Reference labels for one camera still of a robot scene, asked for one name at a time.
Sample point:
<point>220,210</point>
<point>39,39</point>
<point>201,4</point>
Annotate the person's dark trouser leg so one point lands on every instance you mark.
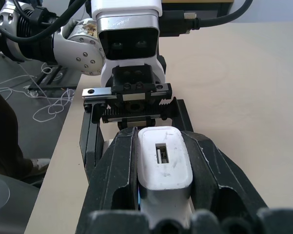
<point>5,136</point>

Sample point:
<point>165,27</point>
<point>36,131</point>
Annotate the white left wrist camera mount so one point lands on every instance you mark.
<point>127,29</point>

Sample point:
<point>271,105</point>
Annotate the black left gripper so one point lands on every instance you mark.
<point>134,97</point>

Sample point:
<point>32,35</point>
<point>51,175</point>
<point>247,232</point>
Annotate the person's grey shoe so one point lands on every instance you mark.
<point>40,164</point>

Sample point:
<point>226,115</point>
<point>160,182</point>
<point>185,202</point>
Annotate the black metal floor frame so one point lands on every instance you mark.
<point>56,79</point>

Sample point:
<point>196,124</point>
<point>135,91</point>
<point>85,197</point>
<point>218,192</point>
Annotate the white charger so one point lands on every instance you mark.
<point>166,175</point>

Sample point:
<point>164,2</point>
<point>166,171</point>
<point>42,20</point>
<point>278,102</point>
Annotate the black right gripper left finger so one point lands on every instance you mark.
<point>112,170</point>

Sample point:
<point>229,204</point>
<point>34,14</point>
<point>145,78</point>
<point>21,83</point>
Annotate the grey round base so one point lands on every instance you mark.
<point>7,202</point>

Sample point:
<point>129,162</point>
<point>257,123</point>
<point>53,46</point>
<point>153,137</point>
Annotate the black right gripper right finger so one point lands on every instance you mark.
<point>215,175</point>

